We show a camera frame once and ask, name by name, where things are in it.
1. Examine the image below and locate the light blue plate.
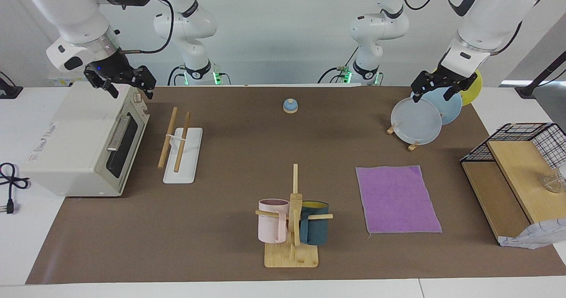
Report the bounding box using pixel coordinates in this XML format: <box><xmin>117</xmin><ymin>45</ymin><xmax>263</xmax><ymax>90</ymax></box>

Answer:
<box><xmin>411</xmin><ymin>87</ymin><xmax>463</xmax><ymax>125</ymax></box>

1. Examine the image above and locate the black stand pole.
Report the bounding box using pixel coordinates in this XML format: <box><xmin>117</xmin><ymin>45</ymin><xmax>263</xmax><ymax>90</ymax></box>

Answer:
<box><xmin>515</xmin><ymin>50</ymin><xmax>566</xmax><ymax>99</ymax></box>

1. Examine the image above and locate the black wire basket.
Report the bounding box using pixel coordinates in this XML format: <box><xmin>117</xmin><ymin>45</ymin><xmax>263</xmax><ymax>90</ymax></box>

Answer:
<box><xmin>460</xmin><ymin>122</ymin><xmax>566</xmax><ymax>169</ymax></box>

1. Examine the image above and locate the black stand foot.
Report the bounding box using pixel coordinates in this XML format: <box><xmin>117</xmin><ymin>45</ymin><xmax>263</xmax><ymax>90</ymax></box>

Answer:
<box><xmin>0</xmin><ymin>71</ymin><xmax>23</xmax><ymax>99</ymax></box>

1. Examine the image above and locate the pink mug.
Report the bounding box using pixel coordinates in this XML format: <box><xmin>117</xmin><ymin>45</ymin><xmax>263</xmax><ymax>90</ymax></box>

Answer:
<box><xmin>258</xmin><ymin>199</ymin><xmax>290</xmax><ymax>244</ymax></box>

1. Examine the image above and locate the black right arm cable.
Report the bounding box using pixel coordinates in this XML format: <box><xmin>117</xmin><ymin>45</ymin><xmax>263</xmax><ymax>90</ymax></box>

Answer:
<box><xmin>119</xmin><ymin>0</ymin><xmax>175</xmax><ymax>54</ymax></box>

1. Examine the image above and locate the cream toaster oven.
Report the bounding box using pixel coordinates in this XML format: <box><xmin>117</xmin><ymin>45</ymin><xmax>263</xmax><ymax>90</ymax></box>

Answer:
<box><xmin>21</xmin><ymin>81</ymin><xmax>150</xmax><ymax>198</ymax></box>

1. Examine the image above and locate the dark teal mug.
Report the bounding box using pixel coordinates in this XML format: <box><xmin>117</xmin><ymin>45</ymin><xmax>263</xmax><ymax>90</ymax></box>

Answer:
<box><xmin>300</xmin><ymin>201</ymin><xmax>329</xmax><ymax>246</ymax></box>

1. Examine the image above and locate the purple and grey towel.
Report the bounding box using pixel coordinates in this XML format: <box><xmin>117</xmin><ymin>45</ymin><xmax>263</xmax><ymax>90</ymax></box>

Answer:
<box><xmin>356</xmin><ymin>165</ymin><xmax>443</xmax><ymax>234</ymax></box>

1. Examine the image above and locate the grey plate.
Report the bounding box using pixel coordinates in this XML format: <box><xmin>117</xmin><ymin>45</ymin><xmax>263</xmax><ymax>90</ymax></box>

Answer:
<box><xmin>391</xmin><ymin>97</ymin><xmax>443</xmax><ymax>145</ymax></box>

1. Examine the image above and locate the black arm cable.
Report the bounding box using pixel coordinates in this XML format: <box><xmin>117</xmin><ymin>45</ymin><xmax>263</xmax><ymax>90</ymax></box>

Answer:
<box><xmin>396</xmin><ymin>0</ymin><xmax>553</xmax><ymax>56</ymax></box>
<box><xmin>119</xmin><ymin>0</ymin><xmax>175</xmax><ymax>54</ymax></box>

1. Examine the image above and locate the wooden plate rack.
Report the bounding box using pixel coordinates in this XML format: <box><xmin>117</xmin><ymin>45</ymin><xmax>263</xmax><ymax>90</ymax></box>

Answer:
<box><xmin>386</xmin><ymin>123</ymin><xmax>421</xmax><ymax>152</ymax></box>

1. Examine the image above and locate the black power cord with plug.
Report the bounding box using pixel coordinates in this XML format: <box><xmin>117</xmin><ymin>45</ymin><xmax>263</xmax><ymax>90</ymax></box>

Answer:
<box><xmin>0</xmin><ymin>162</ymin><xmax>31</xmax><ymax>214</ymax></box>

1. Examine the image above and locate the wooden shelf box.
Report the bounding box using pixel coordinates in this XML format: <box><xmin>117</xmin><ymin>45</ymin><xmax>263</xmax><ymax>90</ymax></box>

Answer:
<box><xmin>461</xmin><ymin>140</ymin><xmax>566</xmax><ymax>245</ymax></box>

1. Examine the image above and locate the patterned white paper sheet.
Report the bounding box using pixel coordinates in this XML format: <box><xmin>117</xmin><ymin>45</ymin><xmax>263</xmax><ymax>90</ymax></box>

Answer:
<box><xmin>500</xmin><ymin>218</ymin><xmax>566</xmax><ymax>250</ymax></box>

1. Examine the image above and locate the clear glass cup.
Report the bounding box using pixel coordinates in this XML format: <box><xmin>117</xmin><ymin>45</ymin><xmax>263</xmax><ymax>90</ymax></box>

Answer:
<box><xmin>540</xmin><ymin>163</ymin><xmax>566</xmax><ymax>194</ymax></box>

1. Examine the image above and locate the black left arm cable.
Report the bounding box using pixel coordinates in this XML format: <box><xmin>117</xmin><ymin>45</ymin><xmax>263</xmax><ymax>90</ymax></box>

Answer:
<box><xmin>396</xmin><ymin>0</ymin><xmax>553</xmax><ymax>56</ymax></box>

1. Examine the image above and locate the wooden mug tree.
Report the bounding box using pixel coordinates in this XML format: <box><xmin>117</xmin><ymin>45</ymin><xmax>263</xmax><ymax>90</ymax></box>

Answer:
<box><xmin>255</xmin><ymin>164</ymin><xmax>333</xmax><ymax>268</ymax></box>

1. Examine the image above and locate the white wooden towel rack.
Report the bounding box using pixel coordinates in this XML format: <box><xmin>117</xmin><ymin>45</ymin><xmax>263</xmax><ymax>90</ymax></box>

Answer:
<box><xmin>158</xmin><ymin>107</ymin><xmax>203</xmax><ymax>184</ymax></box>

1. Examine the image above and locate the brown table mat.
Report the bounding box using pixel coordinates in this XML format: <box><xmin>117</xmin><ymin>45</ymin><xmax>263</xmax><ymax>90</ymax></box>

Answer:
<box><xmin>26</xmin><ymin>86</ymin><xmax>566</xmax><ymax>284</ymax></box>

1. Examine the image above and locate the yellow plate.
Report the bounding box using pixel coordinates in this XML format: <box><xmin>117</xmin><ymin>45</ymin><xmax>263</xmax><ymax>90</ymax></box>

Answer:
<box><xmin>460</xmin><ymin>69</ymin><xmax>483</xmax><ymax>106</ymax></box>

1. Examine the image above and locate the white power strip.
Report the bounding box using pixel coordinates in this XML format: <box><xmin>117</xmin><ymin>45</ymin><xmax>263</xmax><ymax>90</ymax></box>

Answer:
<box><xmin>48</xmin><ymin>76</ymin><xmax>89</xmax><ymax>87</ymax></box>

